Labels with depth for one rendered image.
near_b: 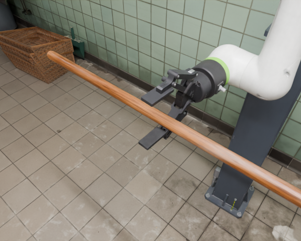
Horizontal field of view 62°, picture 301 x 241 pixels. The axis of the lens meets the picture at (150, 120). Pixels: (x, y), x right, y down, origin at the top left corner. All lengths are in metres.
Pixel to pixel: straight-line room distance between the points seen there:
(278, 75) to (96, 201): 1.46
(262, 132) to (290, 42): 0.68
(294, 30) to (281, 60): 0.07
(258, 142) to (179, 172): 0.78
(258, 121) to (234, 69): 0.57
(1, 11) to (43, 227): 2.97
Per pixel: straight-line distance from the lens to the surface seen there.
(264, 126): 1.26
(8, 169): 2.22
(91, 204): 1.84
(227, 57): 0.73
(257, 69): 0.71
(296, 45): 0.69
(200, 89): 0.63
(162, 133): 0.62
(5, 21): 4.11
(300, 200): 0.54
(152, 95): 0.50
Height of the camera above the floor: 1.61
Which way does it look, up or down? 45 degrees down
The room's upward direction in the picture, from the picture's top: straight up
